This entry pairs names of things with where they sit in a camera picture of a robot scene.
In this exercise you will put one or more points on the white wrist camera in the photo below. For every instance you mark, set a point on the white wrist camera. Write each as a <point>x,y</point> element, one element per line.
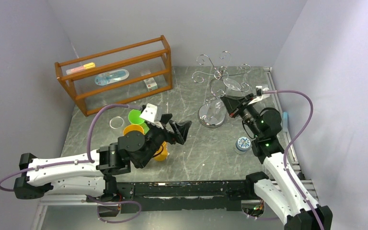
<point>152,114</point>
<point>261,93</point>

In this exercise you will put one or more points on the clear plastic wine glass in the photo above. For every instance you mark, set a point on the clear plastic wine glass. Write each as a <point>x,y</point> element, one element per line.
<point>117,125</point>

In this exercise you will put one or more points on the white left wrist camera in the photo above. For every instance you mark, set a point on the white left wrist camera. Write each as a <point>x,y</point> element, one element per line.
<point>152,114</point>

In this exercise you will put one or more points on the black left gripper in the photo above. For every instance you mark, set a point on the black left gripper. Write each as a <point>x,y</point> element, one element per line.
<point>181,130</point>

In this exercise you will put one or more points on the chrome wine glass rack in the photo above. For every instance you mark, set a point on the chrome wine glass rack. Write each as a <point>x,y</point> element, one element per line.
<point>220,72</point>

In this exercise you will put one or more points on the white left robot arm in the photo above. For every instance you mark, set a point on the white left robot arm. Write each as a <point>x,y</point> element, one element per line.
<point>93,173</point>

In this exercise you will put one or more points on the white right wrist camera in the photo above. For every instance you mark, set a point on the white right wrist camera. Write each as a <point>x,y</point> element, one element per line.
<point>261,93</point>

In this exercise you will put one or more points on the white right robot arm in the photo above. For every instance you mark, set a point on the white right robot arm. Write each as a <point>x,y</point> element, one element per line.
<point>292,203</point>

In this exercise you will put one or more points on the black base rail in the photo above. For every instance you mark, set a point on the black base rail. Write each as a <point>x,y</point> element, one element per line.
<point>174,196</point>

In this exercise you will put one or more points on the yellow pink highlighter pen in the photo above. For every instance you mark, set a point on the yellow pink highlighter pen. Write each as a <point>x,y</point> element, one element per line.
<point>81,68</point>

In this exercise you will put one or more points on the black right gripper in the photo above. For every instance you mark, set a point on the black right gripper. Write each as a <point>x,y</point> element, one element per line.
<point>237,107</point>

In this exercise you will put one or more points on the orange wooden shelf rack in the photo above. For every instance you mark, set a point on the orange wooden shelf rack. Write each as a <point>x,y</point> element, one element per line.
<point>146,59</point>

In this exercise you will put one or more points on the orange plastic goblet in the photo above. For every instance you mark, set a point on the orange plastic goblet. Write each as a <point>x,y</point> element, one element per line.
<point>133,127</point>
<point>162,153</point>

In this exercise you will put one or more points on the small white box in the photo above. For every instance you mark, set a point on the small white box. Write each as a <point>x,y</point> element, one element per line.
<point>150,84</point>

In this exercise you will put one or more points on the green plastic goblet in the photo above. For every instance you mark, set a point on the green plastic goblet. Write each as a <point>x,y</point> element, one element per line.
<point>135,119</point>

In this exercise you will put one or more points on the small blue-lidded jar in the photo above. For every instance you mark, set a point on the small blue-lidded jar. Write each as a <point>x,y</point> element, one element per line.
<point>242,145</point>

